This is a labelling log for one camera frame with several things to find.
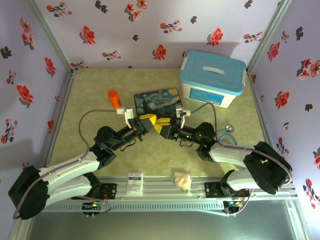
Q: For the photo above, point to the starry night print box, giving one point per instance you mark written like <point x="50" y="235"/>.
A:
<point x="160" y="100"/>

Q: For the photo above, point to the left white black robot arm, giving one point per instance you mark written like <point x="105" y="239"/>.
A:
<point x="70" y="165"/>

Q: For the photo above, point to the orange cylinder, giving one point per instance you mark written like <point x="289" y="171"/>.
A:
<point x="114" y="98"/>

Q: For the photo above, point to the blue stethoscope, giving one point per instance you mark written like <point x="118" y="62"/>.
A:
<point x="229" y="128"/>

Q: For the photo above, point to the crumpled clear bag with contents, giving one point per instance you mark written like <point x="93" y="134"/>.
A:
<point x="183" y="180"/>

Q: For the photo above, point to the white packet in clear bag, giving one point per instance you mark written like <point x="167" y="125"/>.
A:
<point x="135" y="183"/>

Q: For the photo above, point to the blue lidded storage box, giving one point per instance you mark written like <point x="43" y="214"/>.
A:
<point x="212" y="72"/>

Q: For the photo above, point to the green circuit board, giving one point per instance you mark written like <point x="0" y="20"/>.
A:
<point x="93" y="205"/>

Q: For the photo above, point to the black controller board with leds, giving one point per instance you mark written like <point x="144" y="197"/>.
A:
<point x="233" y="204"/>

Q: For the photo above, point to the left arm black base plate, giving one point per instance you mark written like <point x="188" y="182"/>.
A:
<point x="110" y="191"/>

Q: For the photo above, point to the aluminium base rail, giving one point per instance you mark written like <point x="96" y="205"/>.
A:
<point x="160" y="186"/>

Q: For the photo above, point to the aluminium side rail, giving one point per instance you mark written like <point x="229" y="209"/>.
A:
<point x="254" y="100"/>
<point x="63" y="100"/>

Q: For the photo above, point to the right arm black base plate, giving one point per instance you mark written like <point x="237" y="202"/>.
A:
<point x="212" y="190"/>

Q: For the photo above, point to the aluminium frame post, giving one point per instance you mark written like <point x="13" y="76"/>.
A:
<point x="48" y="33"/>
<point x="270" y="32"/>

